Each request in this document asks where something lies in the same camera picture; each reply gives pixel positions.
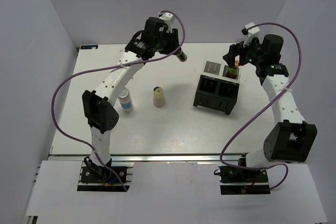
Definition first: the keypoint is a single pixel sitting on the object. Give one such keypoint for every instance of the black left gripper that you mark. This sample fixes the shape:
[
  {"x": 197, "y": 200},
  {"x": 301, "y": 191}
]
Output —
[{"x": 172, "y": 38}]

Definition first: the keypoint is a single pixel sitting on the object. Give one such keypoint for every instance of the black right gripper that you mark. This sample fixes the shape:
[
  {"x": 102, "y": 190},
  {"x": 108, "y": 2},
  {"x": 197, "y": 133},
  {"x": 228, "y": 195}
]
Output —
[{"x": 233, "y": 51}]

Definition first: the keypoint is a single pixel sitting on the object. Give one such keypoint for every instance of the yellow-capped red sauce bottle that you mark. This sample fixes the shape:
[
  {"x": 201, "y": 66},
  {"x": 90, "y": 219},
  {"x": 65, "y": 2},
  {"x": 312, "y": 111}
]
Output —
[{"x": 233, "y": 72}]

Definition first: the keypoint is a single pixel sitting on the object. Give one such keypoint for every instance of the black-capped spice bottle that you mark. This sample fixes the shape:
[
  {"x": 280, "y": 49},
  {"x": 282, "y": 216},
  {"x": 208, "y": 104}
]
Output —
[{"x": 181, "y": 56}]

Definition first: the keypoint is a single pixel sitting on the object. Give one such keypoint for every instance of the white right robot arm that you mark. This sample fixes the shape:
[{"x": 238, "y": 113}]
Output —
[{"x": 291, "y": 139}]

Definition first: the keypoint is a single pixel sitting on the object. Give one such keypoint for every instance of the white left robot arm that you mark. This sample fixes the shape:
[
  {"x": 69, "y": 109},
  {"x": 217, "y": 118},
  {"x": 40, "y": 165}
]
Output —
[{"x": 99, "y": 104}]

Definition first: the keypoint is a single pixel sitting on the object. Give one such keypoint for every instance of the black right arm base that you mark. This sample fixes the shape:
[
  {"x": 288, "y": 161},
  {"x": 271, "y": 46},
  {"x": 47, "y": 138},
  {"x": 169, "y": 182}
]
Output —
[{"x": 237, "y": 181}]

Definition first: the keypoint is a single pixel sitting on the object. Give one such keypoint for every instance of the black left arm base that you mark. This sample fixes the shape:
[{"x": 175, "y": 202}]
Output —
[{"x": 93, "y": 177}]

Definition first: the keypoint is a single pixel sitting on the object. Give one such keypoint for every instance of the black condiment organizer rack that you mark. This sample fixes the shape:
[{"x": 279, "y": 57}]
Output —
[{"x": 215, "y": 90}]

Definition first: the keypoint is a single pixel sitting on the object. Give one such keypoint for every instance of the cream-lidded seasoning shaker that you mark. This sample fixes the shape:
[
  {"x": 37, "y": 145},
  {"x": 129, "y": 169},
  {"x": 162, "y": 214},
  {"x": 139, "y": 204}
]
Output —
[{"x": 158, "y": 97}]

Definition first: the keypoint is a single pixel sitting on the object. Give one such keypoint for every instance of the blue-labelled white granule jar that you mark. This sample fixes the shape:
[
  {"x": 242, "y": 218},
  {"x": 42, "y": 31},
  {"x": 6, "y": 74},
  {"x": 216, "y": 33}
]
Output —
[{"x": 125, "y": 100}]

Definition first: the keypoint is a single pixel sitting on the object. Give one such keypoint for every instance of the blue label sticker left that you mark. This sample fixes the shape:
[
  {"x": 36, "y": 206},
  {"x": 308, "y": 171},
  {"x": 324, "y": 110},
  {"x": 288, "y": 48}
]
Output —
[{"x": 88, "y": 47}]

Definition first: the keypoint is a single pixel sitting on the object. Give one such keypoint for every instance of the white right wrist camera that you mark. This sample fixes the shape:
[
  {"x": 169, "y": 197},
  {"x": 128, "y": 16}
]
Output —
[{"x": 251, "y": 31}]

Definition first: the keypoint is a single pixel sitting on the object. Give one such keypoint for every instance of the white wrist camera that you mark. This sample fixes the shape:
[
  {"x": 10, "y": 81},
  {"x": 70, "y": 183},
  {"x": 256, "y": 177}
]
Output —
[
  {"x": 168, "y": 19},
  {"x": 251, "y": 31}
]

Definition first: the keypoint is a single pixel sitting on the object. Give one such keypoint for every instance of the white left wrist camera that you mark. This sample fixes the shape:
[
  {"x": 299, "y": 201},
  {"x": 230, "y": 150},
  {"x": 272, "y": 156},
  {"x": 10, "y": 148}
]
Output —
[{"x": 168, "y": 19}]

